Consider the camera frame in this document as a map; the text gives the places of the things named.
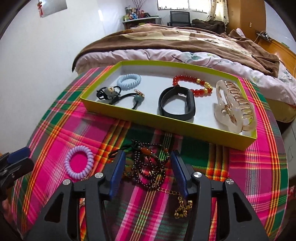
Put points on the patterned curtain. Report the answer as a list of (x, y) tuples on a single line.
[(217, 10)]

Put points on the wooden headboard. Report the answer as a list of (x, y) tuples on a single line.
[(282, 49)]

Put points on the window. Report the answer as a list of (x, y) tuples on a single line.
[(180, 4)]

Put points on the red hanging ornament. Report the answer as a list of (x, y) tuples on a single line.
[(40, 9)]

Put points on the wooden wardrobe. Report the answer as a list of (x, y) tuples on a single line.
[(245, 16)]

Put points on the yellow cardboard box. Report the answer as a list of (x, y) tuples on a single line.
[(143, 115)]

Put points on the vase of bare branches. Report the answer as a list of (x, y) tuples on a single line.
[(138, 4)]

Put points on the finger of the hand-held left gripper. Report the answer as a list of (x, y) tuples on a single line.
[(20, 169), (20, 154)]

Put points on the black wristband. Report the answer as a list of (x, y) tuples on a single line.
[(166, 111)]

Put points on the wall poster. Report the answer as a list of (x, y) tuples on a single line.
[(54, 7)]

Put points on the small gold hair clip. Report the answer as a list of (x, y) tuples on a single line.
[(139, 93)]

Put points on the black chair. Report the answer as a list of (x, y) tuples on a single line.
[(180, 17)]

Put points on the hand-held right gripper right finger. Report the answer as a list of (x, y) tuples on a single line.
[(180, 173)]

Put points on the group of bottles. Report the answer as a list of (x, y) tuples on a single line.
[(136, 15)]

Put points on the dark cloth pile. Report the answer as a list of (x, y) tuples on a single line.
[(208, 25)]

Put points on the clear hair claw clip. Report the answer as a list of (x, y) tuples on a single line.
[(227, 115)]

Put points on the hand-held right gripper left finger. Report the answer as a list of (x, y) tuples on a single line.
[(118, 173)]

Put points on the dark wooden desk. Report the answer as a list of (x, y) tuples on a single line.
[(141, 22)]

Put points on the brown blanket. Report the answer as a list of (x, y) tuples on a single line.
[(161, 37)]

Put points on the plaid tablecloth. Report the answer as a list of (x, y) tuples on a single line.
[(242, 185)]

